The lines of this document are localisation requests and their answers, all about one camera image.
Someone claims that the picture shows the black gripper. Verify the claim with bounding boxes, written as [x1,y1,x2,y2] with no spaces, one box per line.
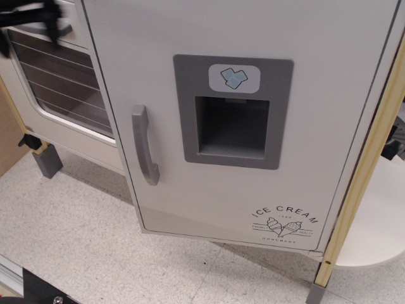
[0,0,65,58]

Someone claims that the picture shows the grey fridge door handle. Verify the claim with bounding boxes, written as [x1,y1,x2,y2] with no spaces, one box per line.
[132,104,160,186]

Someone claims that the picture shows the white toy fridge door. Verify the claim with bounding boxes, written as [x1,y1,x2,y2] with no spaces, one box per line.
[82,1,404,253]

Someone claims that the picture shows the white toy oven door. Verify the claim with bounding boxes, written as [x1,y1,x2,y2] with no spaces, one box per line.
[1,17,124,174]

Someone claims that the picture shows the left wooden side panel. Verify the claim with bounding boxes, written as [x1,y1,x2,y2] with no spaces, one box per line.
[1,79,29,176]

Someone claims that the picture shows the black clamp knob left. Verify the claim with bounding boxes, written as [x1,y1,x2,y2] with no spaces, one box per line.
[18,134,42,150]

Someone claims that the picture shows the grey left foot cap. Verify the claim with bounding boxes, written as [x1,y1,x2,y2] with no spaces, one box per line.
[32,144,63,179]

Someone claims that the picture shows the grey foot cap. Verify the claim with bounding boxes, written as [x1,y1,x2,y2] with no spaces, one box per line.
[32,144,63,179]
[306,283,326,304]

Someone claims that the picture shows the grey ice dispenser panel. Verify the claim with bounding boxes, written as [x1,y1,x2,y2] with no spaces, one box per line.
[173,54,294,170]

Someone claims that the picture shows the black clamp right edge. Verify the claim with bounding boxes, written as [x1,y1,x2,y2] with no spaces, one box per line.
[381,117,404,160]

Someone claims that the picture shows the grey right foot cap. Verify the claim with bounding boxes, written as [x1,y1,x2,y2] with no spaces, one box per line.
[306,283,326,304]

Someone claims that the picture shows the white round table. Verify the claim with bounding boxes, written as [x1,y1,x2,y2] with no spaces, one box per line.
[335,156,404,269]

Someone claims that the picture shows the grey oven door handle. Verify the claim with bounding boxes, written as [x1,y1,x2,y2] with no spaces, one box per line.
[56,20,73,37]

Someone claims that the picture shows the aluminium rail bottom left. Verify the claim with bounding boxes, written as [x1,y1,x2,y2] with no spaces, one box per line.
[1,255,24,297]

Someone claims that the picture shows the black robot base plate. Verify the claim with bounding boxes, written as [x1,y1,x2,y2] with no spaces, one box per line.
[1,269,78,304]

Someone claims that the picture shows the right wooden cabinet post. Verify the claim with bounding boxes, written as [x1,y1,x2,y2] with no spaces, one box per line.
[314,39,404,288]

